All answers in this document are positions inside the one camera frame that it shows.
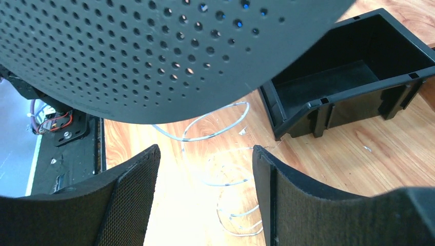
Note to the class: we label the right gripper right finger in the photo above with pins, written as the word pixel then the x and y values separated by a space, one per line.
pixel 299 210

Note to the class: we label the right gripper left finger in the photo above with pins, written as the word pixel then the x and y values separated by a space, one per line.
pixel 110 208

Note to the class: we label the black cable spool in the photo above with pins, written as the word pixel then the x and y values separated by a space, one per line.
pixel 154 62

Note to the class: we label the black plastic bin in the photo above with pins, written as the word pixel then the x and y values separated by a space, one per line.
pixel 365 66

